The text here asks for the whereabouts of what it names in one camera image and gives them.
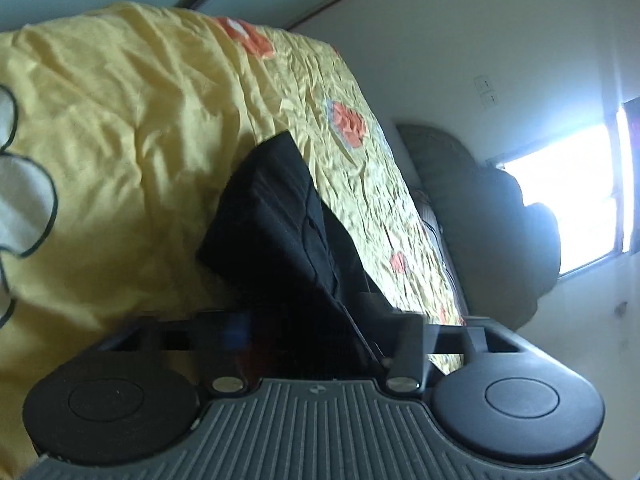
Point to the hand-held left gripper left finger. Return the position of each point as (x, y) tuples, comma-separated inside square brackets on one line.
[(220, 340)]

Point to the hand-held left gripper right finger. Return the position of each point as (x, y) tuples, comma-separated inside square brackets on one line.
[(412, 345)]

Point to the black pants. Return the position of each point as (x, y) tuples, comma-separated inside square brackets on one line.
[(300, 260)]

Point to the grey striped pillow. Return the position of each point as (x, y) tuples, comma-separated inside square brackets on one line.
[(440, 250)]

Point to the grey padded headboard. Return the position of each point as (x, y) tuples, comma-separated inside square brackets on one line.
[(490, 240)]

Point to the yellow floral bedspread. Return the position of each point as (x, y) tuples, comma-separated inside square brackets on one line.
[(140, 160)]

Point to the bright window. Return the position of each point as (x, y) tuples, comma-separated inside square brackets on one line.
[(565, 195)]

